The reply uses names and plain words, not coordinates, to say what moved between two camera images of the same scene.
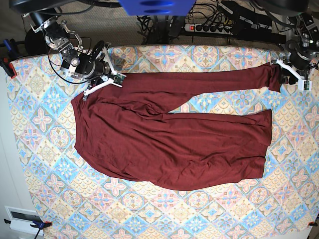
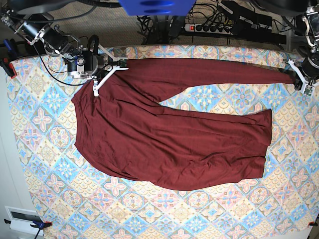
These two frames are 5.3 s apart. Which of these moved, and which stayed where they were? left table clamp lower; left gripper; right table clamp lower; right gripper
Moved: right gripper
Stayed: right table clamp lower; left gripper; left table clamp lower
